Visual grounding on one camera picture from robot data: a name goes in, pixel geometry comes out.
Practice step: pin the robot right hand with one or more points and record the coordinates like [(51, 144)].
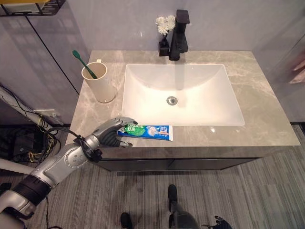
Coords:
[(221, 222)]

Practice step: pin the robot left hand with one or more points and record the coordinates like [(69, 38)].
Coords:
[(110, 137)]

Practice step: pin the green blue toothpaste tube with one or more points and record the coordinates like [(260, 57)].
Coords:
[(152, 132)]

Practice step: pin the green toothbrush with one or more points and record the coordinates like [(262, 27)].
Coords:
[(85, 64)]

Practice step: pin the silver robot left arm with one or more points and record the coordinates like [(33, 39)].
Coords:
[(47, 170)]

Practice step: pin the beige plastic cup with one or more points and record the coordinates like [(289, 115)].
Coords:
[(98, 82)]

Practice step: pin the chrome sink drain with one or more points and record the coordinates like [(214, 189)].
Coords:
[(172, 100)]

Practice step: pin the white rectangular sink basin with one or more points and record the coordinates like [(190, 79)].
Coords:
[(182, 94)]

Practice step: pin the white power strip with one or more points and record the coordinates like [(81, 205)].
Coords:
[(45, 112)]

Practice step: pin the grey marble vanity cabinet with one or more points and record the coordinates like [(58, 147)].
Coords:
[(186, 133)]

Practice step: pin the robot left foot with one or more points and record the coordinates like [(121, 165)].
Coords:
[(126, 220)]

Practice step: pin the black vase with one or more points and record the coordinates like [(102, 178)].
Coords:
[(163, 47)]

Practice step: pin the black square faucet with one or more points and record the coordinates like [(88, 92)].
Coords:
[(179, 38)]

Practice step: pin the white artificial flowers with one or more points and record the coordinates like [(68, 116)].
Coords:
[(165, 23)]

